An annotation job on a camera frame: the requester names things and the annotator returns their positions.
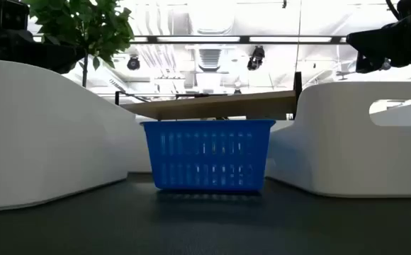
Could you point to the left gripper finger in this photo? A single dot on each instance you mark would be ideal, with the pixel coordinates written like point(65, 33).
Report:
point(49, 56)

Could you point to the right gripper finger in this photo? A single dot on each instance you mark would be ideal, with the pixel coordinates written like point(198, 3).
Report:
point(382, 39)

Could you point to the blue plastic basket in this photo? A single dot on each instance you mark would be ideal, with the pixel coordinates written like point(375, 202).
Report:
point(209, 156)

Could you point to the green plant black pot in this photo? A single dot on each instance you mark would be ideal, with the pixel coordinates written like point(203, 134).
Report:
point(85, 21)

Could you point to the black ceiling spot lamp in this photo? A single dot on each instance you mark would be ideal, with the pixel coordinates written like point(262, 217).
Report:
point(133, 63)
point(256, 58)

